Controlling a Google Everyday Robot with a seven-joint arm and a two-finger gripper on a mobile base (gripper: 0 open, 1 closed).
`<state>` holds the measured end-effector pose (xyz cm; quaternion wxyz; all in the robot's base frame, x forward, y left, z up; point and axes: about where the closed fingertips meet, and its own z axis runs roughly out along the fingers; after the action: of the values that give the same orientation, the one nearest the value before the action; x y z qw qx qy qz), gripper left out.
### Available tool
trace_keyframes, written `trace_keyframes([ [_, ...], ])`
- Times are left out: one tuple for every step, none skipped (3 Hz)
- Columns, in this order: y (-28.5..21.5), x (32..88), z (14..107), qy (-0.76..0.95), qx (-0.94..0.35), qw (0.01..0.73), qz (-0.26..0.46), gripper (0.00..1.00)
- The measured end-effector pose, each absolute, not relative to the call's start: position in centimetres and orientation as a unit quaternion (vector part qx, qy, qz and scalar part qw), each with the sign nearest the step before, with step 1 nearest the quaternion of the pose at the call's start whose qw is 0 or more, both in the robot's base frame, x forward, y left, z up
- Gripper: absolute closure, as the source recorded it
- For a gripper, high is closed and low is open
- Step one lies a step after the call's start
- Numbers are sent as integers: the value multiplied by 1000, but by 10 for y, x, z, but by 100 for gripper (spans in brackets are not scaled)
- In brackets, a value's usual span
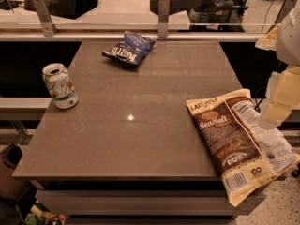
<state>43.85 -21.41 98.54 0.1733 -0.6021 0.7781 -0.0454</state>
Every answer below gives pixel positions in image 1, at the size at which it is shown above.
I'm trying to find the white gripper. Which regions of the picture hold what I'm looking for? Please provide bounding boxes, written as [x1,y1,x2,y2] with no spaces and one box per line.
[259,66,300,129]

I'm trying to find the brown sea salt chips bag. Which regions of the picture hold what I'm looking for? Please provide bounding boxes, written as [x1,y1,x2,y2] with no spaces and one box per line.
[187,89,299,206]

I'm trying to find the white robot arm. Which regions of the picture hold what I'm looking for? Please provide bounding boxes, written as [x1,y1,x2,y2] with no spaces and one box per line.
[255,7,300,129]

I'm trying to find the white green 7up can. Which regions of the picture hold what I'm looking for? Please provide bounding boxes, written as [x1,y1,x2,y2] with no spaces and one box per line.
[42,63,78,109]

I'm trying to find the black office chair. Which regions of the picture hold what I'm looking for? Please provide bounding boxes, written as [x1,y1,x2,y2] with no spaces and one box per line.
[187,0,244,32]

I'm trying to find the blue kettle chips bag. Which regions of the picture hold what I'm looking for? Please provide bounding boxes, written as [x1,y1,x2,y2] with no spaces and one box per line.
[102,31,156,67]

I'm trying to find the colourful items on floor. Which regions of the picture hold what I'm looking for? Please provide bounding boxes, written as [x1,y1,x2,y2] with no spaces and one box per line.
[24,203,67,225]

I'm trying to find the dark bin on floor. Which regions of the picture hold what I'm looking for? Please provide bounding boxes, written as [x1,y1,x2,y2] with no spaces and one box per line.
[0,144,31,204]

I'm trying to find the black cable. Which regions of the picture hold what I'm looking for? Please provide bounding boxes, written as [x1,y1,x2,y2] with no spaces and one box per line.
[253,87,266,113]

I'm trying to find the right metal glass bracket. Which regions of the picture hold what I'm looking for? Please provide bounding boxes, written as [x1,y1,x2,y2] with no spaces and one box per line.
[275,0,298,24]

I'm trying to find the metal glass bracket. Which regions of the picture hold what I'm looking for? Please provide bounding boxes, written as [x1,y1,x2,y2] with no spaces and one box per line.
[31,0,57,38]
[158,0,170,38]
[275,0,298,24]

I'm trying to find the middle metal glass bracket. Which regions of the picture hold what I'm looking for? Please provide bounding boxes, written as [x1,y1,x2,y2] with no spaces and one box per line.
[158,0,170,38]

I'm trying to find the left metal glass bracket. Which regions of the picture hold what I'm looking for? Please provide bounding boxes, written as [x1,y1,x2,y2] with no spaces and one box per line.
[31,0,57,38]

